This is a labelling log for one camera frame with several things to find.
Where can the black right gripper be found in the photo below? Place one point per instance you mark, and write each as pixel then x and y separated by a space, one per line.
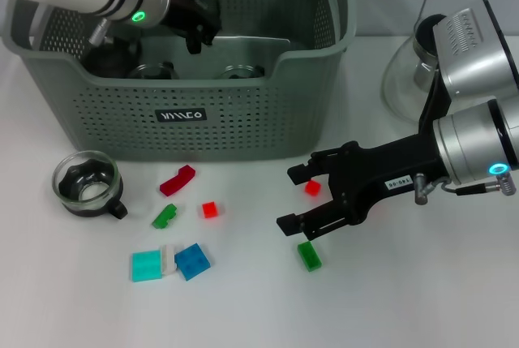
pixel 381 169

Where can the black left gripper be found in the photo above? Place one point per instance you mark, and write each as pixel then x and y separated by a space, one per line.
pixel 176 7

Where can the grey perforated storage basket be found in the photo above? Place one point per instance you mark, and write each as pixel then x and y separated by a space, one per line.
pixel 243 121

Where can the small red square brick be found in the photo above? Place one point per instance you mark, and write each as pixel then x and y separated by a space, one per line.
pixel 313 187
pixel 210 210

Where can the green rectangular brick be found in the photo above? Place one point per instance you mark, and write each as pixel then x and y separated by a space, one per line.
pixel 310 256

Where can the dark brown clay teapot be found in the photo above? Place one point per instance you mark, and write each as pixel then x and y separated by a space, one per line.
pixel 109 62

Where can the dark red curved brick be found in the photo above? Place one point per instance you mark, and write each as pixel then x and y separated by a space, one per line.
pixel 178 179

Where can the blue square brick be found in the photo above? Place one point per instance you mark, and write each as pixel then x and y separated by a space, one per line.
pixel 192 262

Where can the translucent green stepped brick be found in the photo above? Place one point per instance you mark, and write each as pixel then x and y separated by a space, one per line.
pixel 165 216

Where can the small white brick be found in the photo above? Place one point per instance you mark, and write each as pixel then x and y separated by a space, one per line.
pixel 169 259

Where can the cyan flat brick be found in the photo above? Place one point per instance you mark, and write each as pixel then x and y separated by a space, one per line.
pixel 146 266

